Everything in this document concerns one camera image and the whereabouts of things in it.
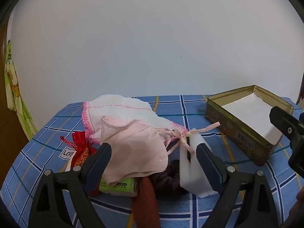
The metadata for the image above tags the blue plaid bed sheet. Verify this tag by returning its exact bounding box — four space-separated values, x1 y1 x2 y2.
0 95 304 228

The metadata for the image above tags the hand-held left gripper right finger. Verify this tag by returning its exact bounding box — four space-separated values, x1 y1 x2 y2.
195 142 281 228

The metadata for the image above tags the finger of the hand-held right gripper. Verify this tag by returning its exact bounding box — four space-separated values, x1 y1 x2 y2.
269 106 304 145

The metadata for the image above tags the dark lace scrunchie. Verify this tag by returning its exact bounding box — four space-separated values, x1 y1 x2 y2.
148 160 190 196

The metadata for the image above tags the floral green curtain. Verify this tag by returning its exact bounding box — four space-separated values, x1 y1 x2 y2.
4 38 38 141

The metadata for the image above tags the pink cloth with ribbon ties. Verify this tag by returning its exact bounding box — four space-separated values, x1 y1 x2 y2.
100 115 221 186

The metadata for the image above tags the reddish brown cloth strip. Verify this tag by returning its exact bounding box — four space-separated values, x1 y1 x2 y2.
131 178 162 228

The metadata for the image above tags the red brocade pouch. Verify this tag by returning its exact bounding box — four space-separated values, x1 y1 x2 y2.
60 131 98 171

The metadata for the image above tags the person's right forearm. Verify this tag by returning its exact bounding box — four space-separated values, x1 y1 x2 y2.
296 189 304 219

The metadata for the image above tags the white foam sponge block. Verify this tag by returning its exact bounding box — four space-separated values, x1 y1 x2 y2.
179 128 225 199

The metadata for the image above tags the white paper sheet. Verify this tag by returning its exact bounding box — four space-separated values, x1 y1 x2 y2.
217 93 283 145

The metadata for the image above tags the white handkerchief with pink trim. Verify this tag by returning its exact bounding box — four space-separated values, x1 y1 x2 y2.
82 94 189 145

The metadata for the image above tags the gold metal tin box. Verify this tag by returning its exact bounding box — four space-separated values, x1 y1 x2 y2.
205 85 295 167

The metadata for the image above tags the brown wooden door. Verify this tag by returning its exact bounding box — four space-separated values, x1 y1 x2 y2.
0 24 29 186

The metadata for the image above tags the green tissue packet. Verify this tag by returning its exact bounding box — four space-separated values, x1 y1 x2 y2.
98 177 139 197

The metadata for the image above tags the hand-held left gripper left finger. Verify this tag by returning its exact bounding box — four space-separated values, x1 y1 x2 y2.
28 142 112 228

